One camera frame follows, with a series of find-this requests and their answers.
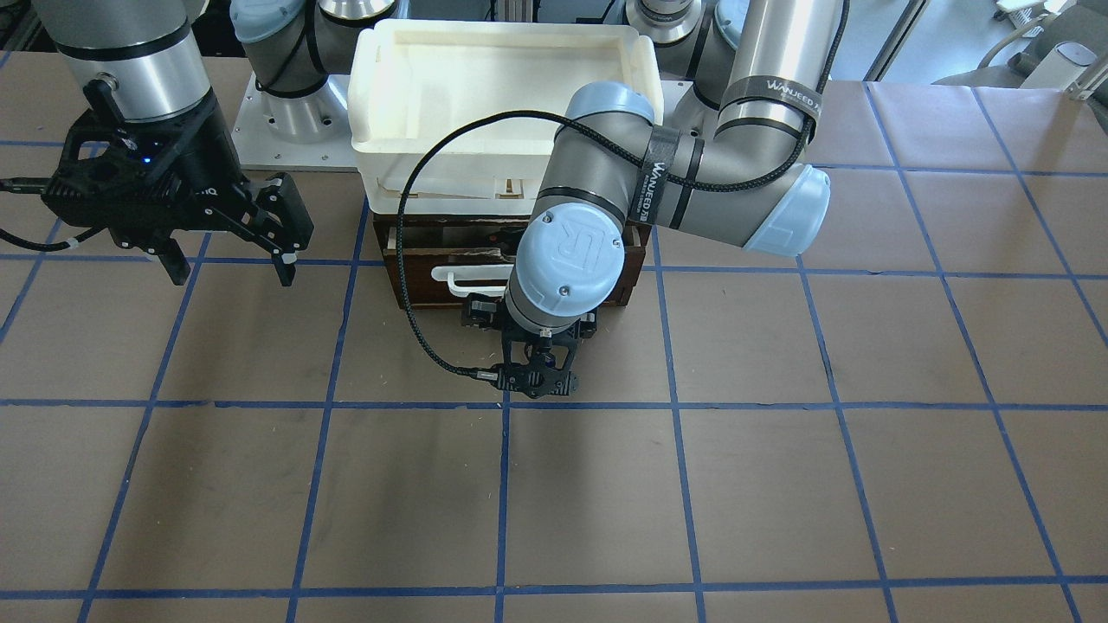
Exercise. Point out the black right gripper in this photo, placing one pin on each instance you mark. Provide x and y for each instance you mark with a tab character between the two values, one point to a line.
210	177

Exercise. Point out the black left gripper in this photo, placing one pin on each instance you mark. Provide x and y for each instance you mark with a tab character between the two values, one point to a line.
481	313

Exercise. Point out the white drawer handle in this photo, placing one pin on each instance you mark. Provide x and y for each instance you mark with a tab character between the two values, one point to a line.
486	280

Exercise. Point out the light wooden drawer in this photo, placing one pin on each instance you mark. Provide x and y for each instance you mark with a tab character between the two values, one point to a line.
446	261

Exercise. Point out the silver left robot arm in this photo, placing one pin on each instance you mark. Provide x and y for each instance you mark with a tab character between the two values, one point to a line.
741	182

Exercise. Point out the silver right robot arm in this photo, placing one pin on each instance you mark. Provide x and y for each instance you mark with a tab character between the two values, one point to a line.
144	51

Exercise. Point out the dark brown wooden cabinet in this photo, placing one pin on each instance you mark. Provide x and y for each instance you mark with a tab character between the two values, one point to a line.
488	237

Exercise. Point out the white plastic tray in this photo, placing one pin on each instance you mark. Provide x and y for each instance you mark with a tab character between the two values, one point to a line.
496	170

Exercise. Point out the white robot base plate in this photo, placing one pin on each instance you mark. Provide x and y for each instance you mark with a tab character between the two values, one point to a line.
277	130

